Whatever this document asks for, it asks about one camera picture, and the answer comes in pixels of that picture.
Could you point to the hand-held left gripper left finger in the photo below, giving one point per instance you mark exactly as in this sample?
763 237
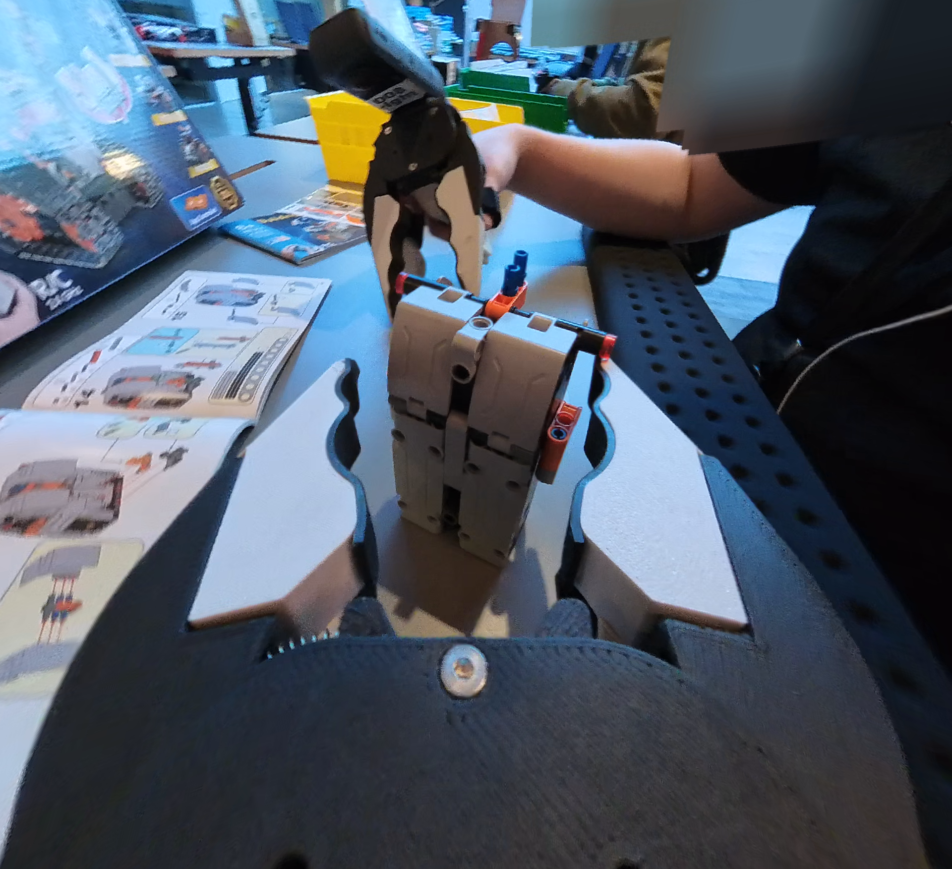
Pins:
282 512

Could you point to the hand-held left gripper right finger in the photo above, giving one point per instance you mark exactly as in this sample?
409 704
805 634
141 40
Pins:
654 512

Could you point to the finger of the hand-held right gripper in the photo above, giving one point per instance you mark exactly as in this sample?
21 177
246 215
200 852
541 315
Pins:
383 229
468 229

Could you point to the grey toy robot assembly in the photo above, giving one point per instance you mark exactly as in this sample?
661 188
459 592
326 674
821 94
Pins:
424 363

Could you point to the person's right forearm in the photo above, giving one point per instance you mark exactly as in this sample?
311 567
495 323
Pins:
632 177

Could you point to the person's right hand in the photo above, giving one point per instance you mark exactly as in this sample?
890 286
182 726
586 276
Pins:
502 159

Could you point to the colourful sticker sheet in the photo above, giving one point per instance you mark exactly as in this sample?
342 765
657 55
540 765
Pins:
335 203

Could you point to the yellow plastic bin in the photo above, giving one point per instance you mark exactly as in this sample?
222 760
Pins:
342 140

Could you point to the blue closed booklet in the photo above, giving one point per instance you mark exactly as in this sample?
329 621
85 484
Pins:
290 241

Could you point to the green plastic bin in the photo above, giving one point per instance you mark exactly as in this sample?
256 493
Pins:
520 99

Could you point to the open instruction booklet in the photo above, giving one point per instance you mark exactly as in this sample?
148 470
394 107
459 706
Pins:
149 378

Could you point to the background wooden table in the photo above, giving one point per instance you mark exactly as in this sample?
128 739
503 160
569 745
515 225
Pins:
223 51

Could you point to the blue robot kit box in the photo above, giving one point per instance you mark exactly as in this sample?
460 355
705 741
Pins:
89 140

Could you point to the person's dark clothing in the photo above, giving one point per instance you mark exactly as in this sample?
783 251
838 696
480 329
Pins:
855 252

